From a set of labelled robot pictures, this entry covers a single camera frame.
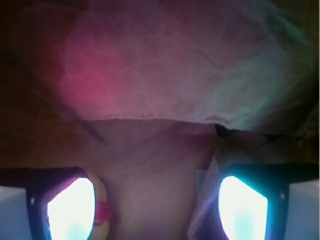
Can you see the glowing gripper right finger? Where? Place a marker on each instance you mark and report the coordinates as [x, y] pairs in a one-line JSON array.
[[270, 201]]

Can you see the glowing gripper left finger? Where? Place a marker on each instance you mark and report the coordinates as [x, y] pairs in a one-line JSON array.
[[46, 204]]

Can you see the yellow rubber duck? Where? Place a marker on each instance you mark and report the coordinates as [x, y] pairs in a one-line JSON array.
[[101, 225]]

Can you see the crumpled brown paper bag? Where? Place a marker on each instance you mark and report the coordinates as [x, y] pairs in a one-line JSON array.
[[143, 93]]

